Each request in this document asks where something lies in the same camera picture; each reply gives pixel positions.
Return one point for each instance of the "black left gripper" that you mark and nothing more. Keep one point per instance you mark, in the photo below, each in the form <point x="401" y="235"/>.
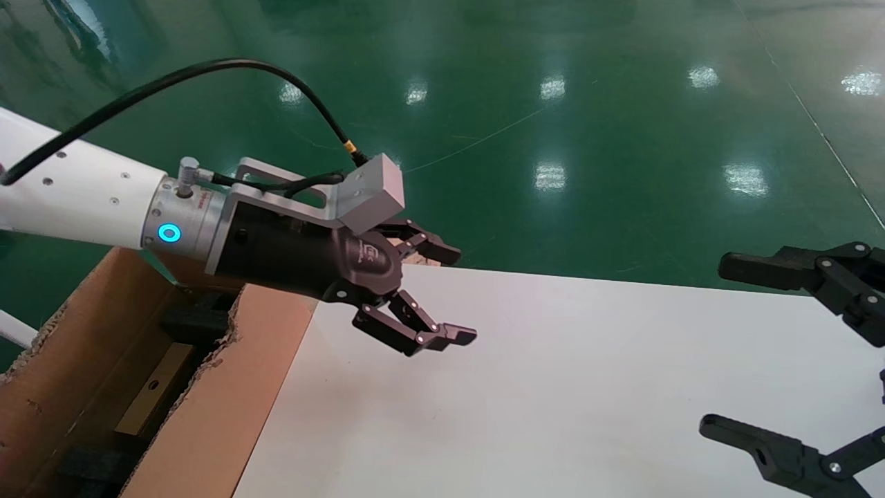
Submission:
<point x="290" y="256"/>

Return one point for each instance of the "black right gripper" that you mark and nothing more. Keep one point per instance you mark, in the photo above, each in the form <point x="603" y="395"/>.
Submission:
<point x="883" y="387"/>

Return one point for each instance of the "small brown cardboard box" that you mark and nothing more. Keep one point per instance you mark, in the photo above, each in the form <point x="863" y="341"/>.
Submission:
<point x="152" y="391"/>

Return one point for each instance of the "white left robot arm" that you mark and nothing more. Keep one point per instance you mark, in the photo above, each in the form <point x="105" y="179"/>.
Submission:
<point x="69" y="194"/>

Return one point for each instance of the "large brown cardboard box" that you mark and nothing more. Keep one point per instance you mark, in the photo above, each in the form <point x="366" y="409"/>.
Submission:
<point x="235" y="387"/>

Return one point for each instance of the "wooden pallet board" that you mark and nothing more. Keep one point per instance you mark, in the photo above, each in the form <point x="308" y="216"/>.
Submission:
<point x="423" y="262"/>

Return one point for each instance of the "white pipe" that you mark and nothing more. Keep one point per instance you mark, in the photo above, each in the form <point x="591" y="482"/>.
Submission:
<point x="17" y="330"/>

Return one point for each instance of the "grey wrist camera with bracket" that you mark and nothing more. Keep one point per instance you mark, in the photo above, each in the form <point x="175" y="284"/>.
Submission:
<point x="370" y="194"/>

